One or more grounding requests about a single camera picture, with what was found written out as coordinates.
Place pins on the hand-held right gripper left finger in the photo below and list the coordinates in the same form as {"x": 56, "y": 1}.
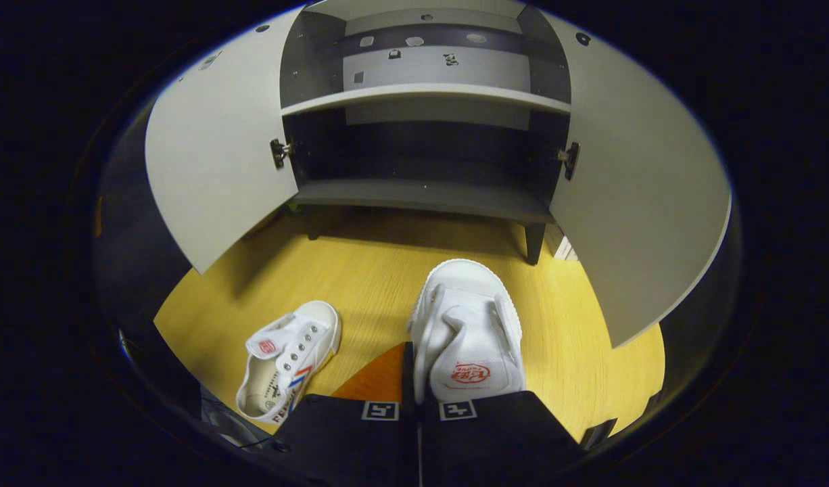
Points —
{"x": 409, "y": 379}

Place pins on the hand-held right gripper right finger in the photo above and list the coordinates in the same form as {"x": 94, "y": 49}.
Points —
{"x": 495, "y": 439}

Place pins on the white canvas shoe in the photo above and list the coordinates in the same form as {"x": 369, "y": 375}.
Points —
{"x": 286, "y": 358}
{"x": 465, "y": 318}

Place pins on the white shoe cabinet door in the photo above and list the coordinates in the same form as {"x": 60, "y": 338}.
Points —
{"x": 644, "y": 203}
{"x": 218, "y": 149}

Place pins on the black backdrop cloth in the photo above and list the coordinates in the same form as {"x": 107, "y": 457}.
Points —
{"x": 130, "y": 270}

